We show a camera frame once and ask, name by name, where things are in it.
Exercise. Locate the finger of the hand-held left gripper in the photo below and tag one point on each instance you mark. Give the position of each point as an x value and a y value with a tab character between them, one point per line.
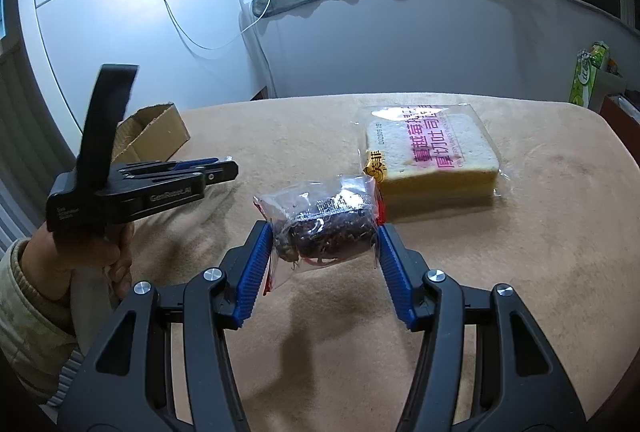
220	171
197	162

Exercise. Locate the person's left hand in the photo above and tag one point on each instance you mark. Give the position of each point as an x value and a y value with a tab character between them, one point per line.
95	257

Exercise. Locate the brown cardboard box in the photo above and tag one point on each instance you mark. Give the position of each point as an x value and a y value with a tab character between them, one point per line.
155	132

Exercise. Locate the dark cake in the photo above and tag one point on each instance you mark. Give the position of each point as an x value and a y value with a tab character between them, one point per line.
330	227

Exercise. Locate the green and white carton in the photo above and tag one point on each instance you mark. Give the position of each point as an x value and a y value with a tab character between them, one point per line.
585	77

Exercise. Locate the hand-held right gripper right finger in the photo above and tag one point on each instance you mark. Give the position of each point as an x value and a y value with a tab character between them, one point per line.
395	277

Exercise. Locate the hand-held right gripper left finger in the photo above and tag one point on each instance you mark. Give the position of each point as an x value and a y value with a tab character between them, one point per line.
252	272

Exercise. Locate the packaged sliced bread loaf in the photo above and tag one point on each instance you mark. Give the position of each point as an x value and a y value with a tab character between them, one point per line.
430	162

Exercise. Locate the white cabinet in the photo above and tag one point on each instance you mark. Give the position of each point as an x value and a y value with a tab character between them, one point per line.
125	12

